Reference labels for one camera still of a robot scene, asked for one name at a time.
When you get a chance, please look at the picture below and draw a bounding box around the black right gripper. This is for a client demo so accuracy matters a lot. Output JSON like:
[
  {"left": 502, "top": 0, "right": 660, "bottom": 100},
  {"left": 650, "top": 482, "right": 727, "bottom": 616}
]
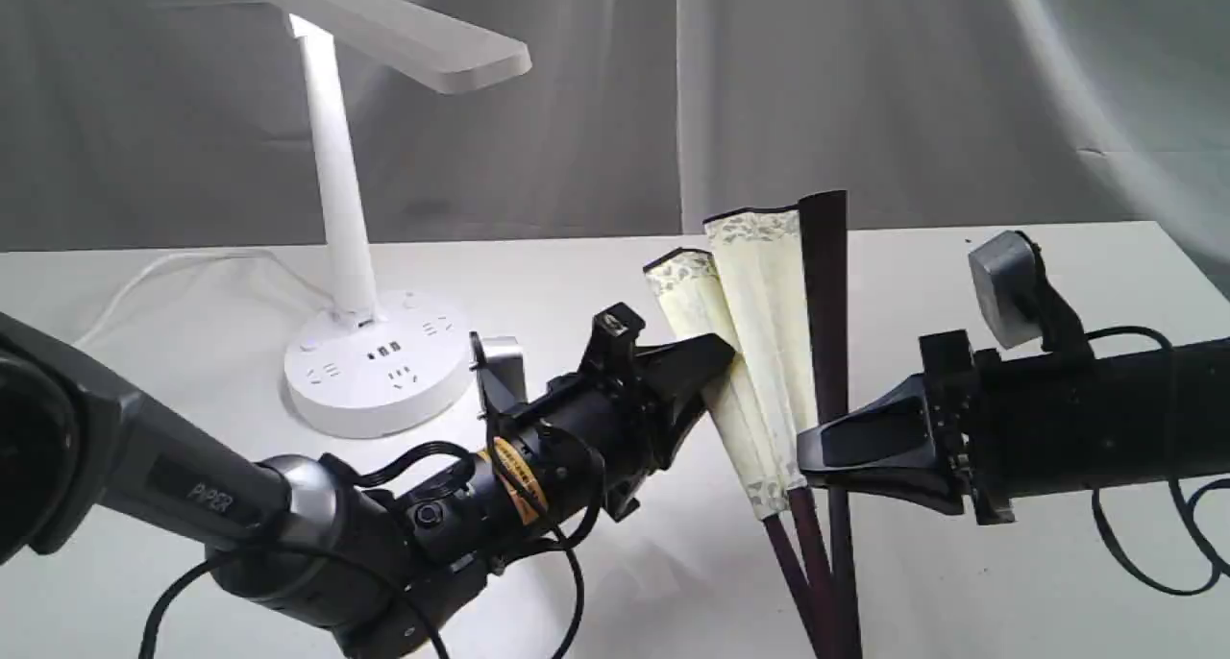
[{"left": 797, "top": 330, "right": 1016, "bottom": 526}]

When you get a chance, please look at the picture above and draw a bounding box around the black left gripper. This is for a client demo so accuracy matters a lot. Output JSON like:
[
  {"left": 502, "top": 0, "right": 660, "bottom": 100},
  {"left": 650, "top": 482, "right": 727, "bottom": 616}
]
[{"left": 518, "top": 302, "right": 736, "bottom": 523}]

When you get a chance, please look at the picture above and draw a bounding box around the cream paper folding fan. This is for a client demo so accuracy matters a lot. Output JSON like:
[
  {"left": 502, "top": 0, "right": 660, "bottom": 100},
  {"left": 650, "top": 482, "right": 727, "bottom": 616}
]
[{"left": 642, "top": 189, "right": 847, "bottom": 658}]

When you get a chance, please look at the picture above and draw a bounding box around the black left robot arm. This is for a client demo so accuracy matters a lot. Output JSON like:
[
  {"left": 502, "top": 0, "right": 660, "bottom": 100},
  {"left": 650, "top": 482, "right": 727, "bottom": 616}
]
[{"left": 2, "top": 304, "right": 736, "bottom": 658}]

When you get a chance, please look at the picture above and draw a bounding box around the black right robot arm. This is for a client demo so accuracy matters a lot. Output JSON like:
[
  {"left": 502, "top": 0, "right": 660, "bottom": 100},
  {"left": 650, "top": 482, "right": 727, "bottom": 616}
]
[{"left": 797, "top": 330, "right": 1229, "bottom": 526}]

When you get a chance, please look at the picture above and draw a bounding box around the white desk lamp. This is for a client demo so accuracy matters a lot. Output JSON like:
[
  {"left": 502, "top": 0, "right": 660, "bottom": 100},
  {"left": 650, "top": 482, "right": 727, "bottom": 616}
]
[{"left": 263, "top": 0, "right": 533, "bottom": 439}]

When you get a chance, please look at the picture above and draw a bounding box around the grey backdrop curtain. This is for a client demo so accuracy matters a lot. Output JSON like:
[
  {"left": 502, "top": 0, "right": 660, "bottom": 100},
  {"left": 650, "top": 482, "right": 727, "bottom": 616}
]
[{"left": 1, "top": 0, "right": 1229, "bottom": 291}]

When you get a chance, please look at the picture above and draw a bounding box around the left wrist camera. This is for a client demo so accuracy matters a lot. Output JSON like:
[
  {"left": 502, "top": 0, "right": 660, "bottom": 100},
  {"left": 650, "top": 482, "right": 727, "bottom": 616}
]
[{"left": 469, "top": 330, "right": 528, "bottom": 423}]

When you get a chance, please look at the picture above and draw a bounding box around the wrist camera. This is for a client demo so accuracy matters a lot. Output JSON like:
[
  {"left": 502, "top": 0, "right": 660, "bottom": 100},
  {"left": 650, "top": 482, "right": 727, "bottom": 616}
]
[
  {"left": 968, "top": 230, "right": 1093, "bottom": 358},
  {"left": 469, "top": 330, "right": 528, "bottom": 423}
]

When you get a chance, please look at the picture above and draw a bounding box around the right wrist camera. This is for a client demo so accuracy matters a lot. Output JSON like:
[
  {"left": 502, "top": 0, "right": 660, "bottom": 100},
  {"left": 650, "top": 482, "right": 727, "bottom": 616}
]
[{"left": 968, "top": 230, "right": 1093, "bottom": 358}]

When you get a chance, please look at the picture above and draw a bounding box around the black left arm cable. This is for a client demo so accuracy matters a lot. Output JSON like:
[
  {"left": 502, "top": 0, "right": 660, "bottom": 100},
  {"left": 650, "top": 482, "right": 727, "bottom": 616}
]
[{"left": 139, "top": 428, "right": 611, "bottom": 659}]

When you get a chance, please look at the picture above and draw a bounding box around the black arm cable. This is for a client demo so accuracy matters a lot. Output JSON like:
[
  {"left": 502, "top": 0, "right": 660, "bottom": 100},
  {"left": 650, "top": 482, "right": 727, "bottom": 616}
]
[
  {"left": 1086, "top": 326, "right": 1230, "bottom": 598},
  {"left": 139, "top": 428, "right": 611, "bottom": 659}
]

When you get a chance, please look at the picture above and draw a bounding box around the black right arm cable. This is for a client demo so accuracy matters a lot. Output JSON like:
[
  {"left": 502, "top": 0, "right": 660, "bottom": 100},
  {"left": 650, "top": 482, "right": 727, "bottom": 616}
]
[{"left": 1086, "top": 326, "right": 1230, "bottom": 598}]

